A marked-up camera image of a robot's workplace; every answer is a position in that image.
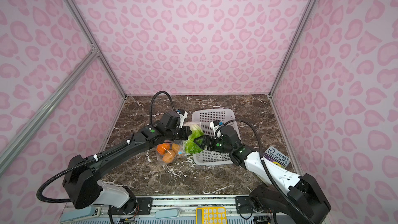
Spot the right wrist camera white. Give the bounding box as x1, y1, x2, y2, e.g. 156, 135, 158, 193
209, 120, 223, 139

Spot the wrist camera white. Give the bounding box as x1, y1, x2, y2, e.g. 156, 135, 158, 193
209, 120, 223, 139
176, 110, 188, 129

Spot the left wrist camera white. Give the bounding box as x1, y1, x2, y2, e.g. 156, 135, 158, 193
176, 110, 188, 129

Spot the orange pumpkin toy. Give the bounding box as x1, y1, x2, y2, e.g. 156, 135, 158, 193
157, 143, 171, 156

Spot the white plastic basket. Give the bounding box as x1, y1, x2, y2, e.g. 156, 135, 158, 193
191, 108, 241, 166

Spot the brown potato toy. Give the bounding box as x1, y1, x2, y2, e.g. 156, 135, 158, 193
162, 150, 176, 164

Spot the green lettuce toy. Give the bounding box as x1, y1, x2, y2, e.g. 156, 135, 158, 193
183, 122, 206, 156

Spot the yellow-orange squash toy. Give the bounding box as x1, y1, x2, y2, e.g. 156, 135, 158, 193
172, 143, 181, 154

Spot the light blue flat case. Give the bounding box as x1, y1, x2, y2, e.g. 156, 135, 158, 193
155, 208, 180, 219

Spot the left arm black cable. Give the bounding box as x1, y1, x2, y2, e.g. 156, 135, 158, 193
36, 91, 178, 203

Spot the clear zip top bag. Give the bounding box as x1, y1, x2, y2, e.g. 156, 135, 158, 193
156, 123, 204, 164

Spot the yellow calculator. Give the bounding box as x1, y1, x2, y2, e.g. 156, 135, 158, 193
195, 206, 228, 224

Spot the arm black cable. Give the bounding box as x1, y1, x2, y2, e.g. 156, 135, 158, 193
36, 91, 178, 203
217, 119, 315, 224

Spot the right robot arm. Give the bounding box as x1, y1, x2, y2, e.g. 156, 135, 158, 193
194, 125, 331, 224

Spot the aluminium frame rail base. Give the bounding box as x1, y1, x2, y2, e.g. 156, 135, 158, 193
58, 192, 330, 224

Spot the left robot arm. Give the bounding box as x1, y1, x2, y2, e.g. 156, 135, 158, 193
62, 110, 192, 214

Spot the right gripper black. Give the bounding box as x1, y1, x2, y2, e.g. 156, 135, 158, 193
193, 135, 233, 154

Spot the colourful paperback book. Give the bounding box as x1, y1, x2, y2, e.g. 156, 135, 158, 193
263, 146, 290, 169

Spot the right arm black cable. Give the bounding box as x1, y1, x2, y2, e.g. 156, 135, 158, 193
217, 119, 315, 224

